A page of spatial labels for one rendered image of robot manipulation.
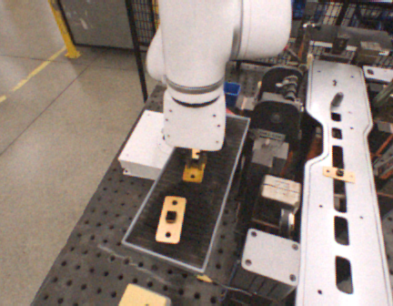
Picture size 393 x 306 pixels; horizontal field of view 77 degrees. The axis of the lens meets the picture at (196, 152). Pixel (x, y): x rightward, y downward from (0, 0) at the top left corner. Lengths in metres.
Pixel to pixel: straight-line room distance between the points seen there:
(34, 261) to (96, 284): 1.01
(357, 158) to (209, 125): 0.57
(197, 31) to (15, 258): 1.83
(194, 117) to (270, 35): 0.15
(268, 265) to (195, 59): 0.35
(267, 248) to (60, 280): 0.69
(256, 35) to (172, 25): 0.09
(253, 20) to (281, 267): 0.38
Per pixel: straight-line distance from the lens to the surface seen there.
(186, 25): 0.30
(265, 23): 0.32
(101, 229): 1.00
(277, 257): 0.49
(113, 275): 0.93
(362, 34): 1.59
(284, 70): 0.79
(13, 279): 1.93
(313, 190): 0.73
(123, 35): 3.29
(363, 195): 0.79
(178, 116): 0.39
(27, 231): 2.03
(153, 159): 1.01
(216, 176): 0.49
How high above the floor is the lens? 1.55
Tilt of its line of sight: 48 degrees down
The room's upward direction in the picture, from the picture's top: straight up
